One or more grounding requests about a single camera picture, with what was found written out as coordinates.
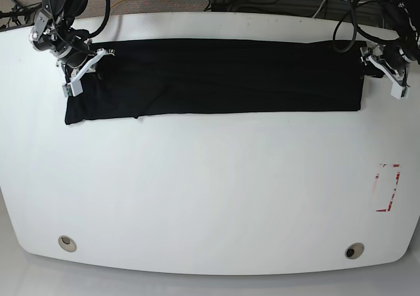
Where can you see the right table cable grommet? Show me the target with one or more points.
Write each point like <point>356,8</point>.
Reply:
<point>354,251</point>

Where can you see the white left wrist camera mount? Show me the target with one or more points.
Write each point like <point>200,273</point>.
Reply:
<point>374,55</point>

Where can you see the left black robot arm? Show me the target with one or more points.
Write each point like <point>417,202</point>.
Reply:
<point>403,17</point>

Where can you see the table cable grommet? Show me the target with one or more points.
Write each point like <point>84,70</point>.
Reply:
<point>354,251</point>
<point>67,244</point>

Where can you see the black tripod stand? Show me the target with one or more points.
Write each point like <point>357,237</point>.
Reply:
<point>18,13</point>

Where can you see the red tape rectangle marking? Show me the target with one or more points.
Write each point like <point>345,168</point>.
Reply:
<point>385,185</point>

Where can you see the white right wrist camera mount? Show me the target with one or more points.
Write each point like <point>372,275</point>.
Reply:
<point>82,73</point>

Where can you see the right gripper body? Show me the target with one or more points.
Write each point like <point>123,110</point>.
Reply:
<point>60,39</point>

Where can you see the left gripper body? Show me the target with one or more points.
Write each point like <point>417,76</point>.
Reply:
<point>402,51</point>

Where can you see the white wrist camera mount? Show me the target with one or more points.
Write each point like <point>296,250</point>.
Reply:
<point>82,73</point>
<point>374,55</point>

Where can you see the left table cable grommet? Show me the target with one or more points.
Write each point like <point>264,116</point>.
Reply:
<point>67,244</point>

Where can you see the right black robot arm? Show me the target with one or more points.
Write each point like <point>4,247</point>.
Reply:
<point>68,6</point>

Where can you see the black T-shirt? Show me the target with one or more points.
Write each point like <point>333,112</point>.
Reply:
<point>218,76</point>

